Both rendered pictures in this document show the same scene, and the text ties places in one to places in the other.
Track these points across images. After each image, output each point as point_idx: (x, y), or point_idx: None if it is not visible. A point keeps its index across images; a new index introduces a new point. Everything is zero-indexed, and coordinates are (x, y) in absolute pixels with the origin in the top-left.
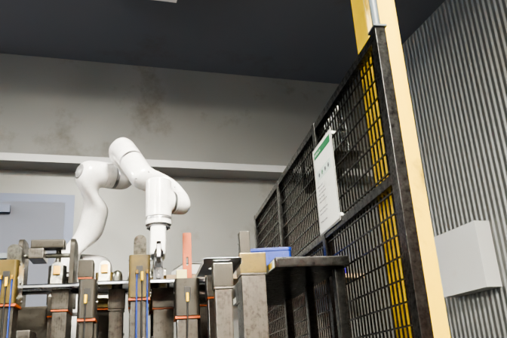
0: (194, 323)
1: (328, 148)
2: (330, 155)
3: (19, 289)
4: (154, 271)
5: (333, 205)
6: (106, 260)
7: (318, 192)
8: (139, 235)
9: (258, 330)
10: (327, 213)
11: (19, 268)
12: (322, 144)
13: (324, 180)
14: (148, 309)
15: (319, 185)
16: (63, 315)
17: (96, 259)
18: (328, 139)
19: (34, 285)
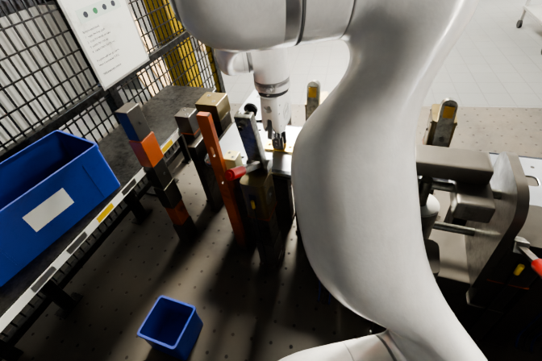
0: None
1: None
2: None
3: (426, 133)
4: (285, 134)
5: (132, 48)
6: (282, 360)
7: (87, 38)
8: (315, 80)
9: None
10: (121, 59)
11: (430, 114)
12: None
13: (102, 22)
14: (270, 213)
15: (89, 29)
16: None
17: (324, 346)
18: None
19: None
